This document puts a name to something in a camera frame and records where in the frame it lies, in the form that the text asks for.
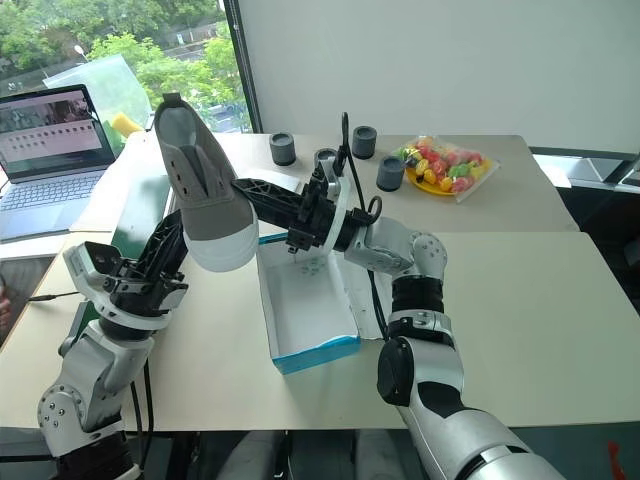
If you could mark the blue and white shoebox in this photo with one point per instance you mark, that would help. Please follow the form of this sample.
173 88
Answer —
300 310

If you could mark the dark grey cylinder block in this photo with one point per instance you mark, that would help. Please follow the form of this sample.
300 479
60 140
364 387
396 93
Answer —
322 155
391 175
283 149
364 142

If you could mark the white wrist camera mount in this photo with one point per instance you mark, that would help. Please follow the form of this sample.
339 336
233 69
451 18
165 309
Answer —
131 320
342 200

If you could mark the yellow sponge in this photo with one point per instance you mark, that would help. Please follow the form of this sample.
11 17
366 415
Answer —
126 124

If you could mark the clear bag of colourful fruits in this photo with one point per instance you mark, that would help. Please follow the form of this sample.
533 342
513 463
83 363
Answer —
445 160

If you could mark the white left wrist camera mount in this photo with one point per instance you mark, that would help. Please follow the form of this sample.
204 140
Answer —
131 320

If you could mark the green plastic bag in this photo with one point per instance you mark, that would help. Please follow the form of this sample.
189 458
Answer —
114 137

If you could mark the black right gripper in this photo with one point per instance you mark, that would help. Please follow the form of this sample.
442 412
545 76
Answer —
310 220

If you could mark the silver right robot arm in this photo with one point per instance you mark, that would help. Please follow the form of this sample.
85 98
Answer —
440 400

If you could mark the translucent plastic sheet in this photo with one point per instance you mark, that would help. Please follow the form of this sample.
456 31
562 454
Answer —
110 80

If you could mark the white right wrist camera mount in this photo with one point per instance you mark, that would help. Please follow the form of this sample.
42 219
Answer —
342 200

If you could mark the dark green flat board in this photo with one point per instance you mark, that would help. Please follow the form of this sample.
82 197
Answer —
142 210

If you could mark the grey canvas shoe white toe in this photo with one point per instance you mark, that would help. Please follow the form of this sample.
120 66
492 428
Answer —
210 200

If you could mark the black window frame post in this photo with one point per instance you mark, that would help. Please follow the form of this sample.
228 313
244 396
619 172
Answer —
245 65

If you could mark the black chair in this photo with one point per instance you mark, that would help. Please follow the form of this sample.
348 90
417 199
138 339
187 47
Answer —
605 210

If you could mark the silver open laptop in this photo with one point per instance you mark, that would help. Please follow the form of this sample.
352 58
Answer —
55 130

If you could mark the yellow plastic plate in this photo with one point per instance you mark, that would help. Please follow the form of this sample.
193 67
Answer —
430 189

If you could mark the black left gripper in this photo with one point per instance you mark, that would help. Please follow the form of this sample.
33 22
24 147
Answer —
145 290

